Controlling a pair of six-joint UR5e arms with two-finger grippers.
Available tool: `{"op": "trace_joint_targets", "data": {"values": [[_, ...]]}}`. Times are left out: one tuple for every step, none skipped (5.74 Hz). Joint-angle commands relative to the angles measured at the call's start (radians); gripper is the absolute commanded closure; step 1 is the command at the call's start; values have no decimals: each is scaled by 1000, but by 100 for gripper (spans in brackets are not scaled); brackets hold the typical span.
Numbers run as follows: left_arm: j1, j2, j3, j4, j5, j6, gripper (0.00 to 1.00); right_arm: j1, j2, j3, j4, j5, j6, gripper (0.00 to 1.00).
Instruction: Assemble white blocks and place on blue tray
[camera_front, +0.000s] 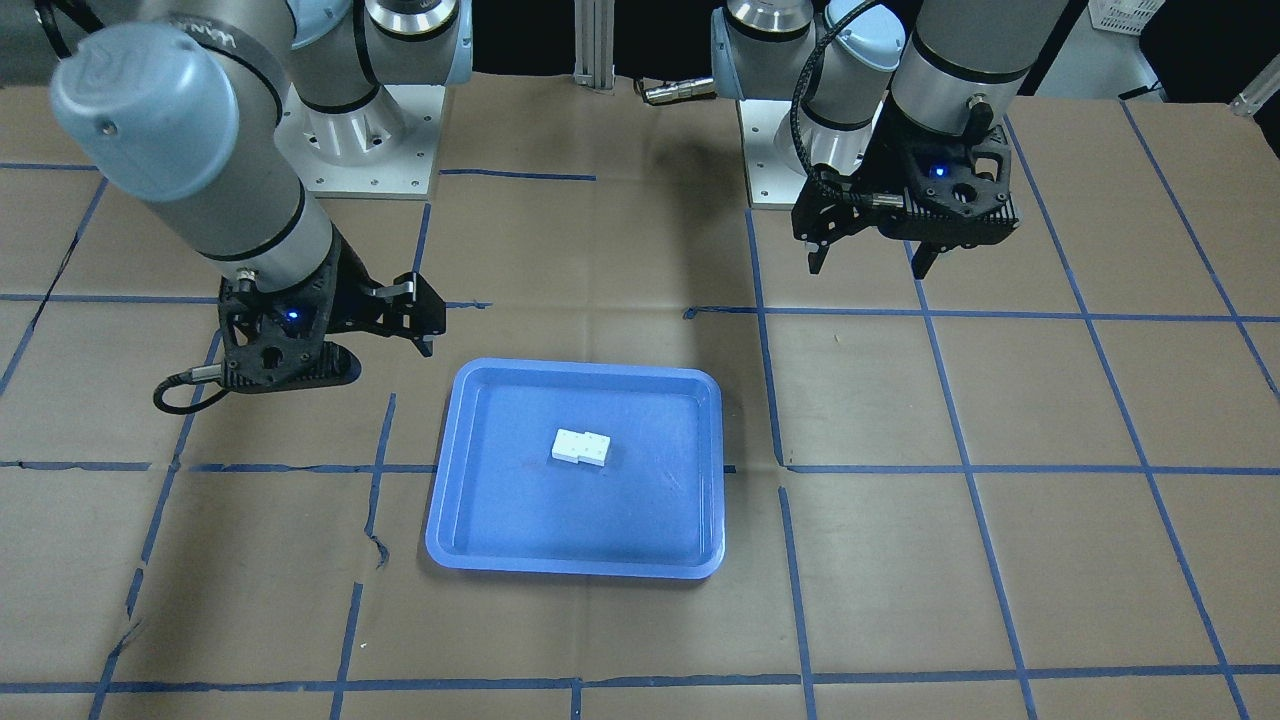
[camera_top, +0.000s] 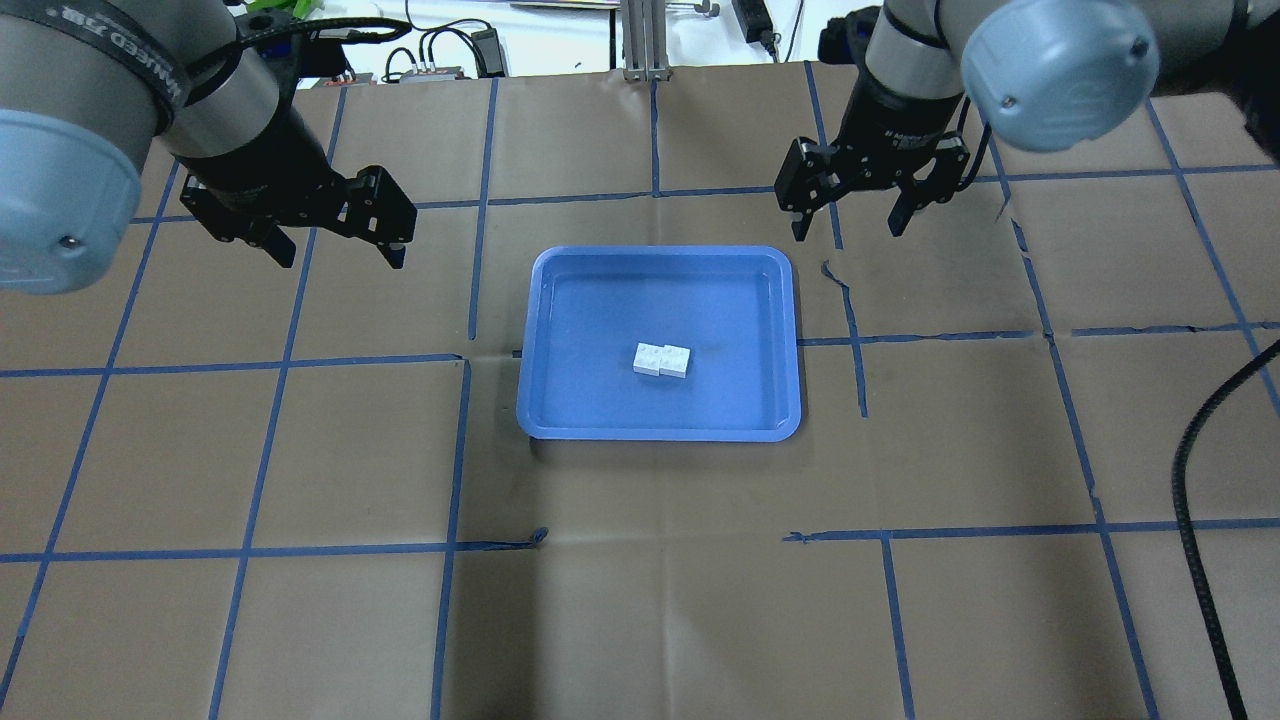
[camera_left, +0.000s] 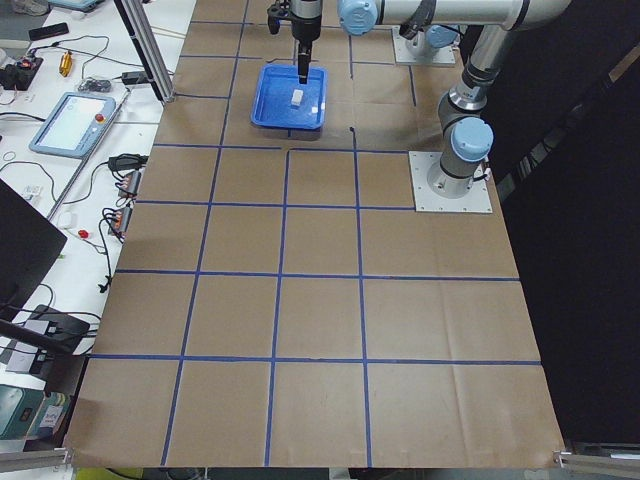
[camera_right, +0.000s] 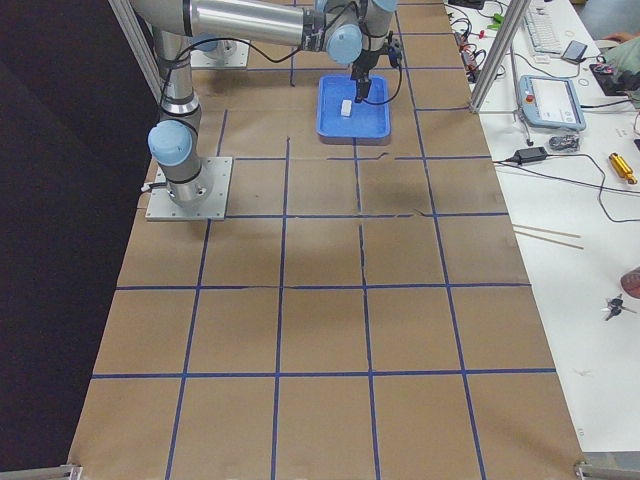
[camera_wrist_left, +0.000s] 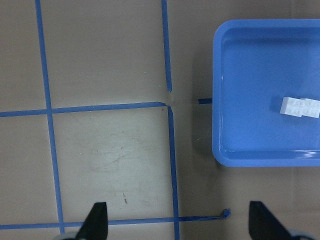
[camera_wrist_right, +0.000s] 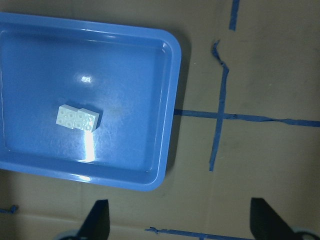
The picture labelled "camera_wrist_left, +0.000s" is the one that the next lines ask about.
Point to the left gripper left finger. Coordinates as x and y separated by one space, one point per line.
95 226

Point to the blue plastic tray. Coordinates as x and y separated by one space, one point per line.
256 64

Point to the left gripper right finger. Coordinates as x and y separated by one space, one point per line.
263 225

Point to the white block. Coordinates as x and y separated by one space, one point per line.
292 106

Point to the brown paper mat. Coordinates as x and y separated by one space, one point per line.
110 101

